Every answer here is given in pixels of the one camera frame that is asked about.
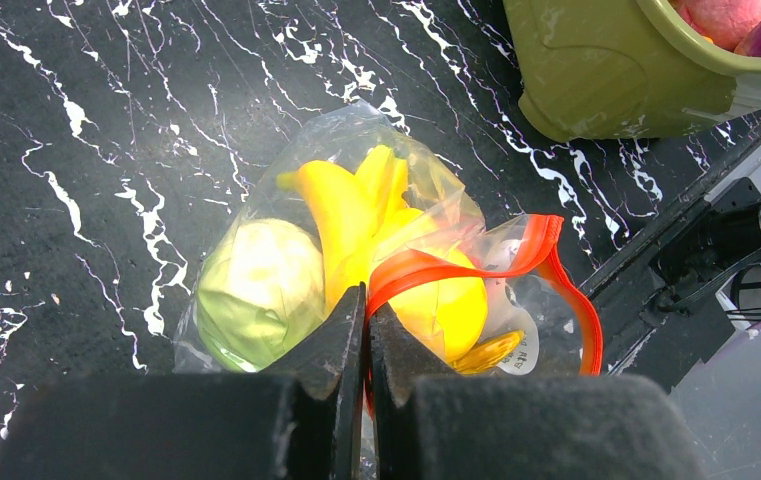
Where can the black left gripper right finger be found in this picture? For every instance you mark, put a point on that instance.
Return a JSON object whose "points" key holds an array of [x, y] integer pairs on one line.
{"points": [[432, 423]]}

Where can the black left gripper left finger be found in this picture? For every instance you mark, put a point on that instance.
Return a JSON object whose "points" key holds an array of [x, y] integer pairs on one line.
{"points": [[300, 418]]}

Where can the green toy cabbage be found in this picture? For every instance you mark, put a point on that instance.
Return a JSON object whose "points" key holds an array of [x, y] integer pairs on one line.
{"points": [[260, 293]]}

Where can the clear zip bag orange zipper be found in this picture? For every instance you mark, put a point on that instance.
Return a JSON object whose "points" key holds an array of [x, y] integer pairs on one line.
{"points": [[528, 288]]}

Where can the yellow toy banana bunch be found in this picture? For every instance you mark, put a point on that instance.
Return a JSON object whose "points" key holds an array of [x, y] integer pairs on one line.
{"points": [[353, 212]]}

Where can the olive green plastic bin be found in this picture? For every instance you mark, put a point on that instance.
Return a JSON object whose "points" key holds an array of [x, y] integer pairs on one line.
{"points": [[624, 69]]}

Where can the light pink toy peach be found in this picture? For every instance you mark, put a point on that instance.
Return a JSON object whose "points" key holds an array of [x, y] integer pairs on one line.
{"points": [[724, 22]]}

